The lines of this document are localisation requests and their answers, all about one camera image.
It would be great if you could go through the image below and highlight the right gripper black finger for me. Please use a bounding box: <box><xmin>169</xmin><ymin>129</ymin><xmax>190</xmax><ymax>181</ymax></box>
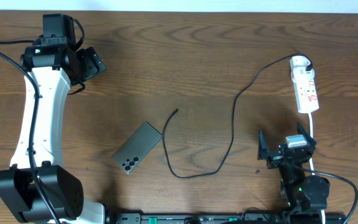
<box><xmin>297</xmin><ymin>123</ymin><xmax>316</xmax><ymax>146</ymax></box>
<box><xmin>257</xmin><ymin>130</ymin><xmax>267</xmax><ymax>160</ymax></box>

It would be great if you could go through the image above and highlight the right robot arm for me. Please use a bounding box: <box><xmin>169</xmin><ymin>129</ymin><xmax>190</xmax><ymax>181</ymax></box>
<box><xmin>257</xmin><ymin>124</ymin><xmax>330</xmax><ymax>223</ymax></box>

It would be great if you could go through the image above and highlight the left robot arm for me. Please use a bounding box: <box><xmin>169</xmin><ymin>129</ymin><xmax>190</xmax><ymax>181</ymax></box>
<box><xmin>0</xmin><ymin>14</ymin><xmax>111</xmax><ymax>223</ymax></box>

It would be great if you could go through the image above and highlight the white USB charger adapter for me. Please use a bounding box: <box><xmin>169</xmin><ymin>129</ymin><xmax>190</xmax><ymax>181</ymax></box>
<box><xmin>291</xmin><ymin>67</ymin><xmax>315</xmax><ymax>83</ymax></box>

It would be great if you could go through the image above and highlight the white power strip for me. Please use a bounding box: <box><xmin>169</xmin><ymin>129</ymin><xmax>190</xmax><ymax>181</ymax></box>
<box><xmin>289</xmin><ymin>55</ymin><xmax>320</xmax><ymax>114</ymax></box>

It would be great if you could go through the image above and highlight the white power strip cord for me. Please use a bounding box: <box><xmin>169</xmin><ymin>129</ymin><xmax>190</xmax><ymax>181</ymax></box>
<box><xmin>308</xmin><ymin>112</ymin><xmax>326</xmax><ymax>224</ymax></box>

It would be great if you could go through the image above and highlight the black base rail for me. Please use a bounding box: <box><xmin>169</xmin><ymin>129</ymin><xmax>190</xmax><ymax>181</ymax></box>
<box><xmin>105</xmin><ymin>207</ymin><xmax>346</xmax><ymax>224</ymax></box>

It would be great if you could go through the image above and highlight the black charger cable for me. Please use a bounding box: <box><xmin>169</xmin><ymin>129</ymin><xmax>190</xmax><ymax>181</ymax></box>
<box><xmin>162</xmin><ymin>53</ymin><xmax>314</xmax><ymax>180</ymax></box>

